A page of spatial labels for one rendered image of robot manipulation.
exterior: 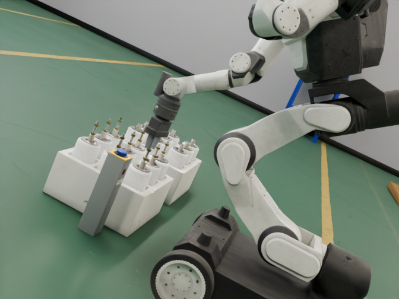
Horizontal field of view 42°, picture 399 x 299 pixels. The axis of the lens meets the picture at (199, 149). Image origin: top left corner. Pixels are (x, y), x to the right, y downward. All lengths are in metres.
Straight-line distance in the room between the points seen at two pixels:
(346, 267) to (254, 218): 0.34
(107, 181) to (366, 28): 1.00
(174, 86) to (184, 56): 6.59
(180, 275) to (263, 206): 0.37
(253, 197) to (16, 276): 0.78
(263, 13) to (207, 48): 7.04
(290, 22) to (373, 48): 0.44
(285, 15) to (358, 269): 0.90
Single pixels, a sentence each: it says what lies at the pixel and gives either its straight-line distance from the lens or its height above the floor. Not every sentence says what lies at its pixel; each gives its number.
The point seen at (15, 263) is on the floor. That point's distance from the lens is 1.64.
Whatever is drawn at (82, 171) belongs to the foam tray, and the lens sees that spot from 2.05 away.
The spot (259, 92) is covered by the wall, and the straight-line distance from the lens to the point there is 8.25.
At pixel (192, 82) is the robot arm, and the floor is 0.63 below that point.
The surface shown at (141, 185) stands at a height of 0.20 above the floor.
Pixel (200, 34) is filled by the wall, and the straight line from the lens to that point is 8.44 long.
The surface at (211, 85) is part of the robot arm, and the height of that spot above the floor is 0.66.
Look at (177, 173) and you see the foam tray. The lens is 2.47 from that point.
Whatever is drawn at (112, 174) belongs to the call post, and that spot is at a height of 0.25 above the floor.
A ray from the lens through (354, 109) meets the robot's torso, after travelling 1.72.
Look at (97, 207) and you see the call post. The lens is 1.90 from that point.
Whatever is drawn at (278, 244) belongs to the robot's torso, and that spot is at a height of 0.30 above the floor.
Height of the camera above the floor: 0.84
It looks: 12 degrees down
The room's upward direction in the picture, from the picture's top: 25 degrees clockwise
